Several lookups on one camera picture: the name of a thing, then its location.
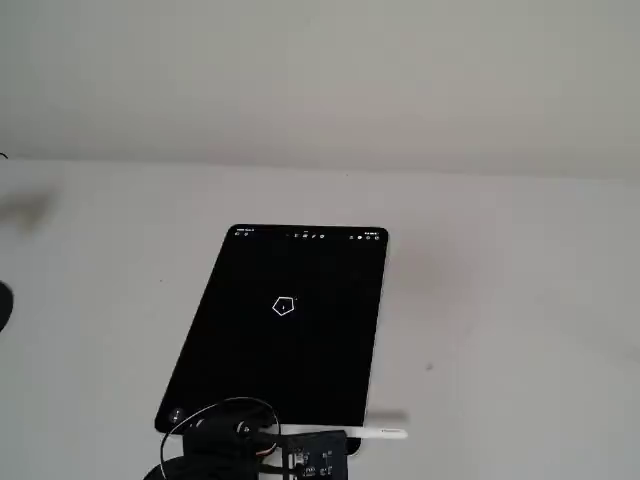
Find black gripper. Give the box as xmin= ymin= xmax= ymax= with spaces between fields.
xmin=233 ymin=421 xmax=287 ymax=480

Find white stylus pencil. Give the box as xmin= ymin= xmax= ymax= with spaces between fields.
xmin=278 ymin=423 xmax=410 ymax=441

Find black tablet with dark screen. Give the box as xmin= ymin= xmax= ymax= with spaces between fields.
xmin=154 ymin=224 xmax=390 ymax=457

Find black round object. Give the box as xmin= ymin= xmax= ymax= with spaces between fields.
xmin=0 ymin=281 xmax=15 ymax=332

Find small camera circuit board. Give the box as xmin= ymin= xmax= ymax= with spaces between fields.
xmin=280 ymin=428 xmax=350 ymax=480

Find thin black looping cable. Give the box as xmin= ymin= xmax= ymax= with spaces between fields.
xmin=158 ymin=396 xmax=281 ymax=480

